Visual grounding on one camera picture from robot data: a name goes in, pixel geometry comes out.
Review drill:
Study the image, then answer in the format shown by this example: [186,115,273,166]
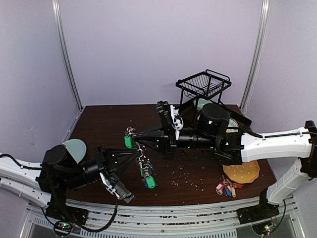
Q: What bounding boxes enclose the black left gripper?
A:
[63,145,139,191]

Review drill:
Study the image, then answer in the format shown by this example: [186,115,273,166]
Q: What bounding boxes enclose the green key tag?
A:
[124,135,133,149]
[145,176,156,189]

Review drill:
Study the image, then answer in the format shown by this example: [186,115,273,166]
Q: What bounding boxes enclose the grey disc keyring organizer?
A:
[125,126,154,185]

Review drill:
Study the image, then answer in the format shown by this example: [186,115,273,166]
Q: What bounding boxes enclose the red key tag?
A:
[215,182,224,195]

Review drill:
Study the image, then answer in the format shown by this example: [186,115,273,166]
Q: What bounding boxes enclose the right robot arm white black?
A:
[130,101,317,219]

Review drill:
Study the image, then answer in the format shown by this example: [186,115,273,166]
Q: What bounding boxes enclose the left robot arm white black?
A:
[0,143,140,220]

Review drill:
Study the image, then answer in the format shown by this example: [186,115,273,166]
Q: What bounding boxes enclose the teal plate with flower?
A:
[62,139,87,164]

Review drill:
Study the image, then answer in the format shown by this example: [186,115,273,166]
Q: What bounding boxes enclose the teal ceramic bowl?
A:
[198,98,212,108]

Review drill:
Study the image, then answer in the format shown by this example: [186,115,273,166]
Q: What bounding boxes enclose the white blue patterned plate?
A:
[228,119,239,127]

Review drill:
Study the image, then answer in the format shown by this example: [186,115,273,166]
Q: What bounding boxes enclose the blue key tag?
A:
[225,187,232,196]

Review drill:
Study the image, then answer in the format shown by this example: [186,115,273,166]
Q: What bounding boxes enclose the yellow key tag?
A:
[231,187,236,198]

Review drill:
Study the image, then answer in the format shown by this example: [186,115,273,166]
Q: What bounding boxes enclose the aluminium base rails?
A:
[17,195,308,238]

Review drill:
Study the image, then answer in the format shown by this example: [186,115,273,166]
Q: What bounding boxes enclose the yellow dotted plate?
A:
[222,161,260,184]

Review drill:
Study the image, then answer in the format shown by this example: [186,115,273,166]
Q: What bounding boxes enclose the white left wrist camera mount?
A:
[100,173,119,199]

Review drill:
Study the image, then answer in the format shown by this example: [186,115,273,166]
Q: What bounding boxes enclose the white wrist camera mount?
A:
[170,105,184,140]
[100,173,119,199]

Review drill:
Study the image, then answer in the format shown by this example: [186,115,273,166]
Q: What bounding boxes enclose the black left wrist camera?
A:
[110,173,135,203]

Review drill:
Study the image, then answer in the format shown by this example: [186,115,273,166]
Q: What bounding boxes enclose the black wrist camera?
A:
[110,173,135,203]
[157,101,172,128]

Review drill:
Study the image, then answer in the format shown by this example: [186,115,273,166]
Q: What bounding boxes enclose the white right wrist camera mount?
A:
[170,105,184,140]

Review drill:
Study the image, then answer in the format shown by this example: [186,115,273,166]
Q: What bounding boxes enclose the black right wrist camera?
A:
[157,101,172,128]

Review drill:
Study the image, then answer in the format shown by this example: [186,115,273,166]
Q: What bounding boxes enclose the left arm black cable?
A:
[49,188,119,234]

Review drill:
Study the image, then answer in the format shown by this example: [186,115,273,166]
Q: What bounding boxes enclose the black wire dish rack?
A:
[175,69,253,129]

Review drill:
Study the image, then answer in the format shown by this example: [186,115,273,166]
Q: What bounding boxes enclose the right aluminium frame post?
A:
[240,0,271,114]

